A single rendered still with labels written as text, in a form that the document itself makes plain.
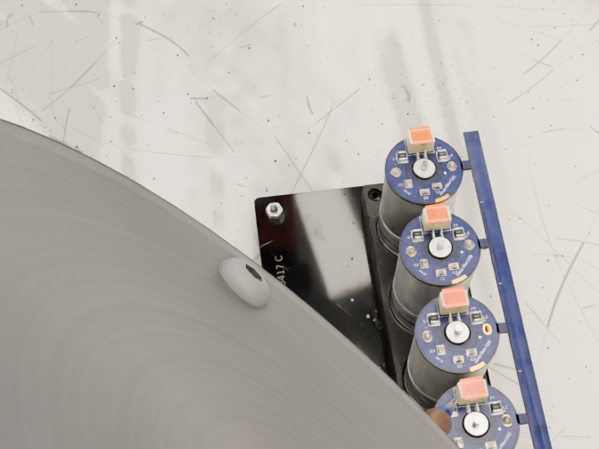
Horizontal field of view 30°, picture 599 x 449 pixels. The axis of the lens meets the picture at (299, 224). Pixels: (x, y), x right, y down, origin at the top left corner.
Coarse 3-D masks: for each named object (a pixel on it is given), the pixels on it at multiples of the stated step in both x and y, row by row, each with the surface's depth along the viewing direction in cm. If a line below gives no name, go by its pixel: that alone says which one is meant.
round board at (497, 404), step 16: (448, 400) 32; (496, 400) 32; (496, 416) 32; (512, 416) 32; (464, 432) 32; (496, 432) 32; (512, 432) 32; (464, 448) 32; (480, 448) 32; (496, 448) 32; (512, 448) 32
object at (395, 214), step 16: (384, 176) 36; (416, 176) 35; (432, 176) 36; (384, 192) 36; (384, 208) 37; (400, 208) 36; (416, 208) 35; (384, 224) 38; (400, 224) 37; (384, 240) 39
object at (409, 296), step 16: (432, 240) 34; (432, 256) 34; (448, 256) 34; (400, 272) 35; (400, 288) 36; (416, 288) 35; (432, 288) 34; (448, 288) 34; (464, 288) 35; (400, 304) 37; (416, 304) 36; (400, 320) 37
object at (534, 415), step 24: (480, 144) 36; (480, 168) 36; (480, 192) 35; (480, 240) 34; (504, 264) 34; (504, 288) 34; (504, 312) 33; (528, 360) 33; (528, 384) 32; (528, 408) 32
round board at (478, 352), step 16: (432, 304) 33; (480, 304) 33; (416, 320) 33; (432, 320) 33; (448, 320) 33; (464, 320) 33; (480, 320) 33; (416, 336) 33; (432, 336) 33; (480, 336) 33; (496, 336) 33; (432, 352) 33; (448, 352) 33; (464, 352) 33; (480, 352) 33; (448, 368) 33; (464, 368) 33; (480, 368) 33
